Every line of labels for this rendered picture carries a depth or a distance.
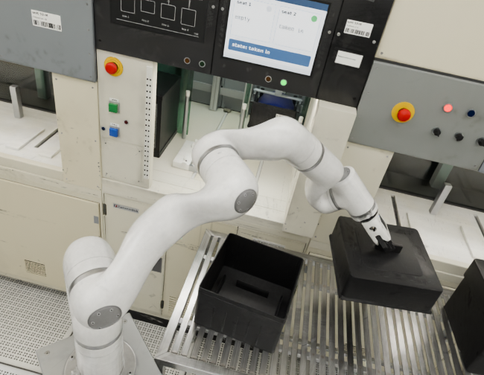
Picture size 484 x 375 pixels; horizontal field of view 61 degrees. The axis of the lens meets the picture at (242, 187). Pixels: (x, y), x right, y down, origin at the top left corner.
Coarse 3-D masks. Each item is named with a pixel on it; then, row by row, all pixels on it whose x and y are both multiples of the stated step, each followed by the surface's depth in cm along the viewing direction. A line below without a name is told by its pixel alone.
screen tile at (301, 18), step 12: (288, 12) 120; (300, 12) 119; (276, 24) 122; (288, 24) 122; (300, 24) 121; (312, 24) 120; (276, 36) 124; (288, 36) 124; (300, 36) 123; (312, 36) 122; (300, 48) 125; (312, 48) 124
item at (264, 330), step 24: (240, 240) 145; (216, 264) 138; (240, 264) 151; (264, 264) 147; (288, 264) 143; (216, 288) 145; (240, 288) 146; (264, 288) 148; (288, 288) 149; (216, 312) 126; (240, 312) 123; (264, 312) 119; (240, 336) 129; (264, 336) 125
